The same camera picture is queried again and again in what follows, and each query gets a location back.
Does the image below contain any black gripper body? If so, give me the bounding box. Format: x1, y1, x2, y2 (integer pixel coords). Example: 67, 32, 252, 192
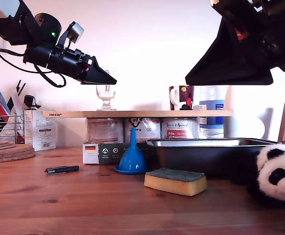
48, 47, 95, 83

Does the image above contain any footed glass cup with handle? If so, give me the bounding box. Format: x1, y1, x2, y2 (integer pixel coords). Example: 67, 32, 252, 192
95, 66, 117, 112

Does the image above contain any wooden shelf board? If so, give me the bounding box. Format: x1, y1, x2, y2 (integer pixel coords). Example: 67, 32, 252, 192
42, 110, 233, 118

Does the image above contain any clear plastic water bottle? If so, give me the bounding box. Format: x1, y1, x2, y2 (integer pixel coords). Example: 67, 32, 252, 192
199, 85, 229, 139

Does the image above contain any white insulated bottle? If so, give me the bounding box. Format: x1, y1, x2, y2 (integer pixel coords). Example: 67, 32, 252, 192
224, 85, 252, 139

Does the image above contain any small dark brown pouch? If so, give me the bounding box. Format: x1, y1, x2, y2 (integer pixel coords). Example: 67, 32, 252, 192
24, 94, 42, 110

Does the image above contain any white packet black bolt print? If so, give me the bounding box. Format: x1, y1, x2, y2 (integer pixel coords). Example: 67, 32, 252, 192
7, 80, 27, 138

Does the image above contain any white round ball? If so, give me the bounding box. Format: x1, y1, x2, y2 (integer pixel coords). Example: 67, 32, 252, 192
251, 117, 265, 139

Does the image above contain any silver tin can black scribble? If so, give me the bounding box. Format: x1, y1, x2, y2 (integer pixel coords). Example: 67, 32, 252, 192
124, 117, 162, 144

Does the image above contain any white carton box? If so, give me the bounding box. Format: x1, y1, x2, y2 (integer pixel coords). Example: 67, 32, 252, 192
24, 109, 57, 152

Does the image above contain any dark green box flag print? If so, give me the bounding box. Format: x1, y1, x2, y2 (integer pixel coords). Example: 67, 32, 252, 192
82, 143, 155, 165

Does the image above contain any silver tin can script label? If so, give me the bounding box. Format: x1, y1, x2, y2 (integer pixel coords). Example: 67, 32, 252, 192
161, 117, 200, 140

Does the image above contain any blue plastic funnel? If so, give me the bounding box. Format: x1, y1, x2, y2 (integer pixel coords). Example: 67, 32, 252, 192
114, 127, 151, 175

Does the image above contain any dark metal baking tray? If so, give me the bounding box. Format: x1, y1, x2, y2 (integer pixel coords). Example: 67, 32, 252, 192
146, 138, 280, 178

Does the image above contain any black pocket knife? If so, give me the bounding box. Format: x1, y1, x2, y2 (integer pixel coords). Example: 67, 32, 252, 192
45, 165, 80, 176

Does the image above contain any black and white panda plush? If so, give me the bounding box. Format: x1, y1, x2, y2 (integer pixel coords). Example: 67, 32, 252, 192
232, 144, 285, 209

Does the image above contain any yellow sponge green scouring pad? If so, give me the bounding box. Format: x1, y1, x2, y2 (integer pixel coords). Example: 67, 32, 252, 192
143, 167, 208, 197

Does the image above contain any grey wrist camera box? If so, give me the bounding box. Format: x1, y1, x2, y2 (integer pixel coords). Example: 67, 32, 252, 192
56, 21, 85, 49

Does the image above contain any dark red mug white handle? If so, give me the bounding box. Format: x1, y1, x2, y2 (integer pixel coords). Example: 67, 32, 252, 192
168, 85, 195, 111

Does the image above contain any metal wire rack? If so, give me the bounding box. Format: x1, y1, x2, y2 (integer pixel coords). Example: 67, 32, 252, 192
0, 106, 25, 144

